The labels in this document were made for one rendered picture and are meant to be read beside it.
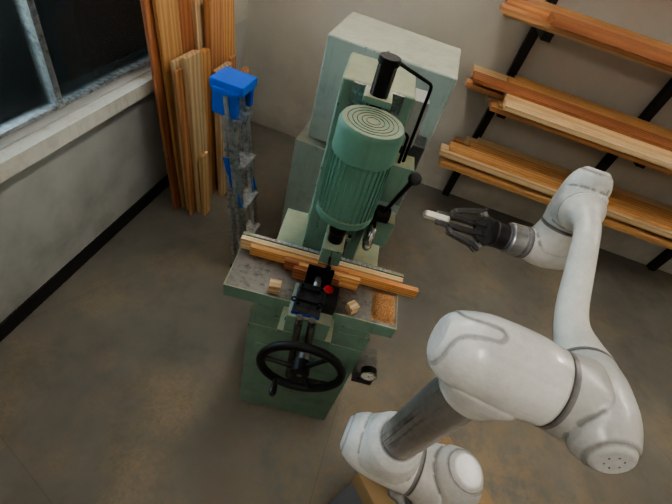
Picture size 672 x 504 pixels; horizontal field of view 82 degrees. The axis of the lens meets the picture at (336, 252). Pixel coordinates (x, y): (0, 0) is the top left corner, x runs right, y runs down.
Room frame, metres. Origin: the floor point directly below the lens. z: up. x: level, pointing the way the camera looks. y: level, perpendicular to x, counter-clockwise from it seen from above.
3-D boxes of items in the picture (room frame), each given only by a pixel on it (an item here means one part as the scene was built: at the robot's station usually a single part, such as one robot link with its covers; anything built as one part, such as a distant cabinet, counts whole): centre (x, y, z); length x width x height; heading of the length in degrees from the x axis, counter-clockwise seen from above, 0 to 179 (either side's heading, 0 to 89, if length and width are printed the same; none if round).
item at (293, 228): (1.05, 0.03, 0.76); 0.57 x 0.45 x 0.09; 5
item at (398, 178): (1.16, -0.12, 1.23); 0.09 x 0.08 x 0.15; 5
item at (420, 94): (1.26, -0.10, 1.40); 0.10 x 0.06 x 0.16; 5
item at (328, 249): (0.95, 0.02, 1.03); 0.14 x 0.07 x 0.09; 5
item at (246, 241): (0.95, 0.04, 0.92); 0.60 x 0.02 x 0.05; 95
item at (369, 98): (1.07, 0.03, 1.54); 0.08 x 0.08 x 0.17; 5
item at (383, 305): (0.86, -0.22, 0.91); 0.12 x 0.09 x 0.03; 5
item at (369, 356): (0.81, -0.26, 0.58); 0.12 x 0.08 x 0.08; 5
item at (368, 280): (0.93, -0.02, 0.92); 0.62 x 0.02 x 0.04; 95
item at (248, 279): (0.82, 0.02, 0.87); 0.61 x 0.30 x 0.06; 95
